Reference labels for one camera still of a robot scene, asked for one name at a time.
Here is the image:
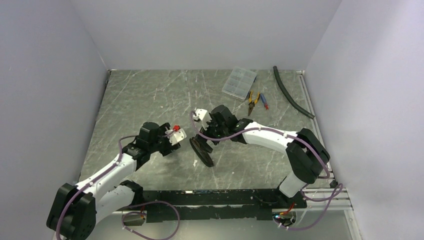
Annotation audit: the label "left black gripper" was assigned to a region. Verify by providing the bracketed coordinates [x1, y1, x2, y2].
[148, 122, 181, 156]

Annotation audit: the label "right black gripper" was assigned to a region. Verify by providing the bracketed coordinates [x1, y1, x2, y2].
[195, 113, 228, 153]

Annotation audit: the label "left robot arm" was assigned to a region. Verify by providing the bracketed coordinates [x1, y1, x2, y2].
[46, 122, 187, 240]

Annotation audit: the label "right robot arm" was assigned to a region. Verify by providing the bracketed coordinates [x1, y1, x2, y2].
[189, 105, 331, 208]

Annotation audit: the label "clear plastic organizer box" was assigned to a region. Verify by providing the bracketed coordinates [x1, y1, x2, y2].
[222, 67, 257, 100]

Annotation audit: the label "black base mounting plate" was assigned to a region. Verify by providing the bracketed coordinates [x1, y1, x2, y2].
[121, 188, 307, 223]

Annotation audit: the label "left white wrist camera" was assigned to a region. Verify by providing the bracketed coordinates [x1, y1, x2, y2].
[168, 128, 187, 146]

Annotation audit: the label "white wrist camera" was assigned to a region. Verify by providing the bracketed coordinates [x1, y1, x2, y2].
[193, 108, 212, 129]
[168, 128, 187, 146]

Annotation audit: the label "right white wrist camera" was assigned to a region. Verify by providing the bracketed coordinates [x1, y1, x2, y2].
[193, 108, 212, 129]

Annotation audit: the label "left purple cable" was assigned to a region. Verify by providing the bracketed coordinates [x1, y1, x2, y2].
[54, 129, 181, 240]

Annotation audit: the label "yellow handled pliers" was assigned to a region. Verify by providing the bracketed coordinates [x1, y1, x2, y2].
[247, 90, 260, 116]

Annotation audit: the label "black rubber hose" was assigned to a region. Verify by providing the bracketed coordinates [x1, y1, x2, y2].
[272, 65, 316, 120]

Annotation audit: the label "aluminium frame rail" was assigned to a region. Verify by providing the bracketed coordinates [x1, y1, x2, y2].
[60, 178, 354, 215]

